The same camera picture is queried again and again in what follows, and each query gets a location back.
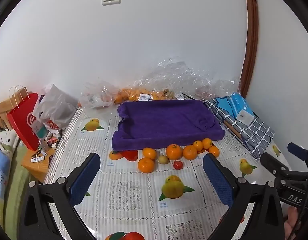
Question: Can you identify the crumpled clear plastic wrap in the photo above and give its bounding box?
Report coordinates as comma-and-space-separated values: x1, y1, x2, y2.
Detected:
133, 57, 242, 101

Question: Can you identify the wooden nightstand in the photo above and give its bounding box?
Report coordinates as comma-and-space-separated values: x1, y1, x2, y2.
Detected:
20, 135, 59, 183

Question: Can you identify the clear bag of oranges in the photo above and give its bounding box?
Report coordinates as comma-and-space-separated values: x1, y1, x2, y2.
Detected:
114, 86, 164, 105

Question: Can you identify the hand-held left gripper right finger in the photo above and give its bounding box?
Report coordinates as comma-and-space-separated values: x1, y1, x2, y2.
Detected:
202, 153, 285, 240

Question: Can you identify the grey checked cloth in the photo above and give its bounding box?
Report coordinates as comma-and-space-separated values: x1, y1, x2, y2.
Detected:
205, 97, 276, 159

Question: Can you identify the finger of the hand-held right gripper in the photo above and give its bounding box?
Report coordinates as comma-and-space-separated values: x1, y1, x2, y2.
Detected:
260, 152, 308, 180
287, 142, 308, 161

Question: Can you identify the wooden headboard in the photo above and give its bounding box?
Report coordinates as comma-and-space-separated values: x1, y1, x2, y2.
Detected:
0, 97, 20, 130

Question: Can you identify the white patterned pillow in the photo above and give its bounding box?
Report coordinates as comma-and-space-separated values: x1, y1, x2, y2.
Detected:
0, 129, 20, 155

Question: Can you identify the brown wooden door frame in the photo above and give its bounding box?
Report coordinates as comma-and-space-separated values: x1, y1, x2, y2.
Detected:
240, 0, 259, 98

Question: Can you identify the green bedsheet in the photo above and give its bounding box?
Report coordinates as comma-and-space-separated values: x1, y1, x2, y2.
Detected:
0, 142, 32, 232

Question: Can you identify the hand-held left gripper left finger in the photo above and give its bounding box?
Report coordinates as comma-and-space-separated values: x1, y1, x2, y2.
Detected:
19, 152, 101, 240

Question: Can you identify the blue and white box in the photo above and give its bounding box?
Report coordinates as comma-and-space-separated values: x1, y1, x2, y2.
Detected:
229, 92, 256, 125

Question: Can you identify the person's right hand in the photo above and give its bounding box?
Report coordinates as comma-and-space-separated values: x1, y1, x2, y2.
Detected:
284, 206, 303, 240

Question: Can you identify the clear plastic bag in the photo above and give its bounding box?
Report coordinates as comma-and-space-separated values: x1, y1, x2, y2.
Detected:
80, 81, 119, 110

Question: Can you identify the white plastic bag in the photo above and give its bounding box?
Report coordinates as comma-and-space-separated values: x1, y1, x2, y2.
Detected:
33, 84, 78, 140

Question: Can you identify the red paper bag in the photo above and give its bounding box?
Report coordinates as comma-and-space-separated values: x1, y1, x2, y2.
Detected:
7, 85, 41, 152

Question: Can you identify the purple towel lined tray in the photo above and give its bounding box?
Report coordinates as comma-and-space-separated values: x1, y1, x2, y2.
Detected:
111, 99, 225, 152

